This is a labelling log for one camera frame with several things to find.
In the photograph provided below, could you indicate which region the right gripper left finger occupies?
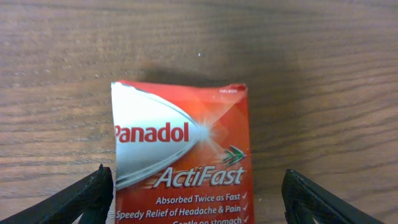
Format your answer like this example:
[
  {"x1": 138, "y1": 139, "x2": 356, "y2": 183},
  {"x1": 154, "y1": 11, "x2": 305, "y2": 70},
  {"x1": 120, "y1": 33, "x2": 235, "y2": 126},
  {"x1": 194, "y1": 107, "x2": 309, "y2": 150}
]
[{"x1": 1, "y1": 165, "x2": 114, "y2": 224}]

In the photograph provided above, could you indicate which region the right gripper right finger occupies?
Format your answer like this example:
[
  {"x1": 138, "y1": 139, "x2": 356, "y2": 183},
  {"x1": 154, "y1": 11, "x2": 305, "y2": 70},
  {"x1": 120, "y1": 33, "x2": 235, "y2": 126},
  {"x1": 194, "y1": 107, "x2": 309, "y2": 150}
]
[{"x1": 282, "y1": 169, "x2": 382, "y2": 224}]

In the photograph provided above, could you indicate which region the red Panadol ActiFast box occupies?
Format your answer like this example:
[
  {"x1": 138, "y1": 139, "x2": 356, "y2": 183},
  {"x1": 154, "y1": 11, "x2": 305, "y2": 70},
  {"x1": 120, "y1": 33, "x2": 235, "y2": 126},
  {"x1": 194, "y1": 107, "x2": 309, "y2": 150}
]
[{"x1": 111, "y1": 80, "x2": 255, "y2": 224}]

